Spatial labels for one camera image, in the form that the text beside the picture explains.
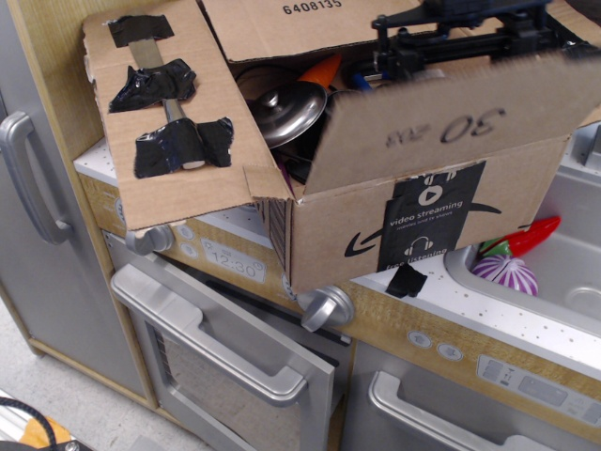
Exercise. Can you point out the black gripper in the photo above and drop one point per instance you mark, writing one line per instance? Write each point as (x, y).
(443, 31)

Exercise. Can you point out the large cardboard box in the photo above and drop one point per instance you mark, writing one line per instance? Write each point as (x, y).
(499, 129)

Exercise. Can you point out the orange toy carrot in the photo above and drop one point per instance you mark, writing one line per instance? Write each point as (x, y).
(324, 72)

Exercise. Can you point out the steel pot lid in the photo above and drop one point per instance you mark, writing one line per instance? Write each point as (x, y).
(284, 113)

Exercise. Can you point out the red toy chili pepper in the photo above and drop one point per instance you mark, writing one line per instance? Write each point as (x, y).
(523, 241)

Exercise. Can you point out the purple striped toy onion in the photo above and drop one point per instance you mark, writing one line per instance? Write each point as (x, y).
(509, 272)

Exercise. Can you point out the black tape scrap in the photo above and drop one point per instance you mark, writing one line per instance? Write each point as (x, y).
(406, 282)

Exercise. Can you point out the grey toy sink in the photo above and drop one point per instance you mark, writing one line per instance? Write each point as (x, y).
(567, 264)

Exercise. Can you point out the metal utensil taped on flap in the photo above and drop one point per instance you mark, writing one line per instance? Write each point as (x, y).
(177, 144)

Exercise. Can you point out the right silver stove knob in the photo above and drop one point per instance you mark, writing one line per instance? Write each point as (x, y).
(328, 306)

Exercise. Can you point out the silver stove knob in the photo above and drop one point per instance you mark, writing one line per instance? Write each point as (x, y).
(155, 239)
(328, 306)

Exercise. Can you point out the left silver stove knob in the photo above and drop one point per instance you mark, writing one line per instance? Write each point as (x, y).
(155, 239)

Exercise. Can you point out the silver dishwasher door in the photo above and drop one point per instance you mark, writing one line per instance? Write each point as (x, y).
(396, 405)

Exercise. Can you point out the silver oven door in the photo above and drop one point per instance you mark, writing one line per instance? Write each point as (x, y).
(238, 374)

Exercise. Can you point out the silver fridge door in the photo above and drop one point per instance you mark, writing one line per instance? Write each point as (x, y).
(55, 268)

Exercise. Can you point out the blue handled tool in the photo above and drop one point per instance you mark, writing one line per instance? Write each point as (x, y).
(365, 82)

